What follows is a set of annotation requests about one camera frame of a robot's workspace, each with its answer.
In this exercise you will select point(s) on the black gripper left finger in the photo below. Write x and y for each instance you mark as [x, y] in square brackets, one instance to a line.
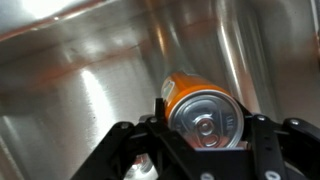
[133, 140]

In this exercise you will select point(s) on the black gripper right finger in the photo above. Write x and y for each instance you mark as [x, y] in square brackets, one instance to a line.
[266, 140]

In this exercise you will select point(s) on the stainless steel sink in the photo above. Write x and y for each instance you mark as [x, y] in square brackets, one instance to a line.
[83, 66]

